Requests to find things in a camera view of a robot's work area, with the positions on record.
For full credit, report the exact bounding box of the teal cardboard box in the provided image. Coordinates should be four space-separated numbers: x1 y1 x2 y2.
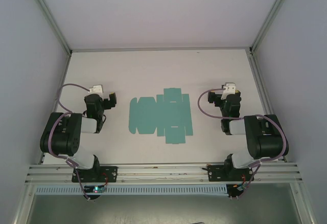
127 87 194 145

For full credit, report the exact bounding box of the circuit board with green light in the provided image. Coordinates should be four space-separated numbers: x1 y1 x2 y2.
85 186 107 193

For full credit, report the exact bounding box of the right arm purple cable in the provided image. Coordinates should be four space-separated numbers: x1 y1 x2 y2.
198 87 287 201

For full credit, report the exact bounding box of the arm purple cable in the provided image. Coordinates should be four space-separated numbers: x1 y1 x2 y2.
198 87 287 201
48 83 94 201

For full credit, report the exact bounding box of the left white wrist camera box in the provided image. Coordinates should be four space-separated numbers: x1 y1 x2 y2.
91 84 105 95

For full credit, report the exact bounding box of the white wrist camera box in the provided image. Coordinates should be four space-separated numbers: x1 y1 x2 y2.
91 84 105 95
221 81 236 100

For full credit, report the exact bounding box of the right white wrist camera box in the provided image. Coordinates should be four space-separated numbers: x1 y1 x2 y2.
221 81 236 100

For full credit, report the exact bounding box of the aluminium table side rail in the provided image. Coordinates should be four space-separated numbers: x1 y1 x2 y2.
247 52 286 163
39 54 74 165

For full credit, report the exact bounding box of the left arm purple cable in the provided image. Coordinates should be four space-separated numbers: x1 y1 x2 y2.
48 83 94 201

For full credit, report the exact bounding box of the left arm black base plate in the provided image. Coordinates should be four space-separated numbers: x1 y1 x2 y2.
71 166 119 184

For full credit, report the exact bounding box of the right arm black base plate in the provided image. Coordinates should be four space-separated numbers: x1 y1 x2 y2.
207 164 253 183

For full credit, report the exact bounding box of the aluminium mounting rail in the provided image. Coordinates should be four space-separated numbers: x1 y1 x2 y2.
25 163 304 185

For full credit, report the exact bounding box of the slotted grey cable duct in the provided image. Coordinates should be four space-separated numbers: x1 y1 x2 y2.
35 185 228 196

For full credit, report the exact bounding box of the aluminium frame post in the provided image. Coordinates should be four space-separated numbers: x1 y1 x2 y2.
24 0 73 56
249 0 298 56

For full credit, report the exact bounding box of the aluminium lower frame bar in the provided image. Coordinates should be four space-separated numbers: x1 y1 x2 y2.
291 183 316 224
14 184 36 224

